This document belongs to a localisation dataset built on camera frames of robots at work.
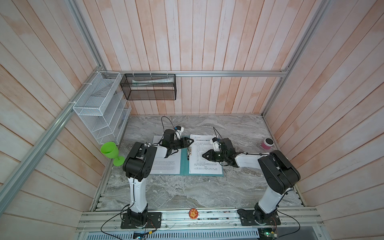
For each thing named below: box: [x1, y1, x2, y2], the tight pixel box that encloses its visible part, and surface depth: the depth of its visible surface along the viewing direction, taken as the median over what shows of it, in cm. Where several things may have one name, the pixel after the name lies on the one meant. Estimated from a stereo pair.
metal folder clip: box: [187, 146, 192, 161], surface depth 99 cm
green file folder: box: [179, 147, 224, 177], surface depth 93 cm
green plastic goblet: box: [100, 141, 125, 167], surface depth 86 cm
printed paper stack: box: [189, 135, 223, 175], surface depth 95 cm
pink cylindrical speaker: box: [261, 137, 275, 150], surface depth 100 cm
